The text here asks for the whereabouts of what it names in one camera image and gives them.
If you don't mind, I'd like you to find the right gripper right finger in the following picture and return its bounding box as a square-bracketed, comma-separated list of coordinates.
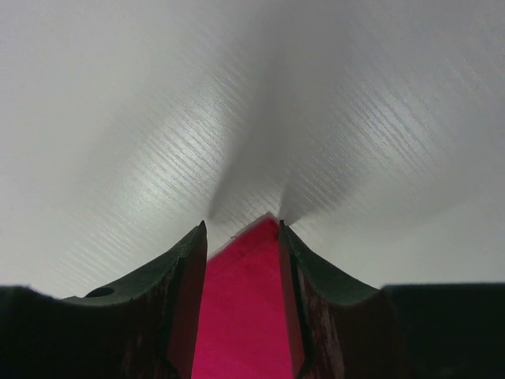
[278, 222, 398, 378]

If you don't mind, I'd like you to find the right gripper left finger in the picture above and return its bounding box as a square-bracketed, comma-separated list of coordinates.
[63, 223, 208, 378]

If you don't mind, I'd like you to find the magenta t shirt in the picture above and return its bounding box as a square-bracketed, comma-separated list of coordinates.
[192, 216, 292, 378]

